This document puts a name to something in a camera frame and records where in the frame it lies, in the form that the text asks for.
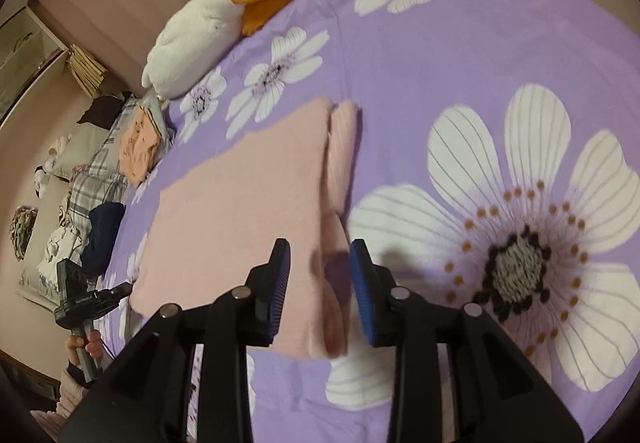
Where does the person's left hand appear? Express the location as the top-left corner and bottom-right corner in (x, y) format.
(65, 329), (103, 369)

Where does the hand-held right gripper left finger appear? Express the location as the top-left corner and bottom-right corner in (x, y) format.
(62, 238), (292, 443)

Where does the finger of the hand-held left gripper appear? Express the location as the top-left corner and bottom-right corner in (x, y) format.
(102, 283), (134, 309)

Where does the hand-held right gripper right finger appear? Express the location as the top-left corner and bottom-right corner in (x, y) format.
(349, 239), (586, 443)

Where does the grey folded garment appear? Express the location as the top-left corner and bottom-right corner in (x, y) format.
(135, 98), (176, 158)

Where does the person's left forearm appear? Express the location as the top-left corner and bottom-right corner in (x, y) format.
(30, 363), (91, 429)

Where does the navy blue cloth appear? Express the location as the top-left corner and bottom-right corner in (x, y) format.
(80, 202), (126, 274)

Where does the white duck plush toy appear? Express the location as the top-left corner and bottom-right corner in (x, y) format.
(141, 0), (346, 98)

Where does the grey plaid quilt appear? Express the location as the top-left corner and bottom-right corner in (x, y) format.
(67, 98), (138, 234)

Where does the white printed garment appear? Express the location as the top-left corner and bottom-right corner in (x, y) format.
(37, 223), (83, 274)

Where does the pink long-sleeve shirt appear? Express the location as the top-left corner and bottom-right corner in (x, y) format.
(131, 97), (362, 360)

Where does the purple floral blanket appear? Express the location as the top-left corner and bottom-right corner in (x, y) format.
(97, 0), (640, 443)

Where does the orange printed folded garment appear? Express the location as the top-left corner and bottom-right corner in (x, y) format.
(119, 110), (163, 188)

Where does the multicoloured knitted bundle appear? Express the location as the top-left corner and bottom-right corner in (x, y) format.
(10, 205), (39, 262)

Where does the white and black plush dog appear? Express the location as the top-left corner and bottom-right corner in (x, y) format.
(34, 165), (54, 197)

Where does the white wall shelf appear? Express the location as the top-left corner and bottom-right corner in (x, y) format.
(0, 8), (68, 124)

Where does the black cloth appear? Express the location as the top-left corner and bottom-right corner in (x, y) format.
(77, 93), (133, 128)

